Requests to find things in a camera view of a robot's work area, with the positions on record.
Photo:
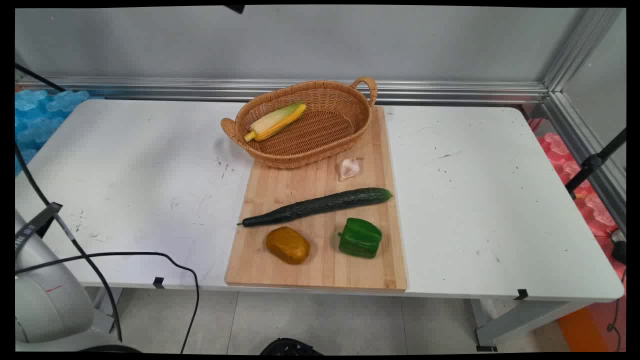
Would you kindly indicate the yellow-brown potato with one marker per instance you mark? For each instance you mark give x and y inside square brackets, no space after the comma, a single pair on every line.
[287,245]

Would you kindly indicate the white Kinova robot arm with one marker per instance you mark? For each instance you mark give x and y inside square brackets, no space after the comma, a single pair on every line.
[46,296]

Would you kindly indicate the long dark green cucumber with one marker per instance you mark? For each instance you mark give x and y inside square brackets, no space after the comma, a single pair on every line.
[320,204]

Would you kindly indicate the white garlic bulb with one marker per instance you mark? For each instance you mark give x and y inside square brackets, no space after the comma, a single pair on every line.
[349,168]

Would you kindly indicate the green bell pepper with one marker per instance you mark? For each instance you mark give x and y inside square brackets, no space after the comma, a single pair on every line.
[360,239]

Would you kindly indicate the yellow corn cob with husk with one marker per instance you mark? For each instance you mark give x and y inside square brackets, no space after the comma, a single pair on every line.
[276,122]

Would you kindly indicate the bamboo cutting board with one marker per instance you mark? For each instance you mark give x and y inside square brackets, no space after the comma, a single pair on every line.
[325,276]

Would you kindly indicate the black round base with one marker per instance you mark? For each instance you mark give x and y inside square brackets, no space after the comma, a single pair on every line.
[290,347]

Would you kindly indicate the black tape piece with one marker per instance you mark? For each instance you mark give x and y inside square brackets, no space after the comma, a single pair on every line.
[521,294]
[158,282]

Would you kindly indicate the pink foam mat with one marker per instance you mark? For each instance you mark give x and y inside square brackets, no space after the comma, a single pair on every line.
[556,145]

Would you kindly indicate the grey metal table leg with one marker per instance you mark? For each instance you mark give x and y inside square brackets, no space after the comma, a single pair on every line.
[520,320]

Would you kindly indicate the black tripod stand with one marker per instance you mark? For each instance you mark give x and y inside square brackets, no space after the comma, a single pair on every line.
[593,162]

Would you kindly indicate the blue foam mat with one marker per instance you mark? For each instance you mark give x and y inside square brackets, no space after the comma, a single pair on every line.
[35,116]

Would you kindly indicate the black plug box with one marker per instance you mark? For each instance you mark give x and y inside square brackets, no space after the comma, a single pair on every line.
[619,250]

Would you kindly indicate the horizontal aluminium frame rail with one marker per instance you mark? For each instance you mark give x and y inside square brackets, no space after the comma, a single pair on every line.
[200,88]

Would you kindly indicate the black overhead mount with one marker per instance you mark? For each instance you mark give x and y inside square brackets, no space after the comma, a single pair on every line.
[235,8]

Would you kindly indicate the angled aluminium frame post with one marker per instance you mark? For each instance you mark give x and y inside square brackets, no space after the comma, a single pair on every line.
[575,45]

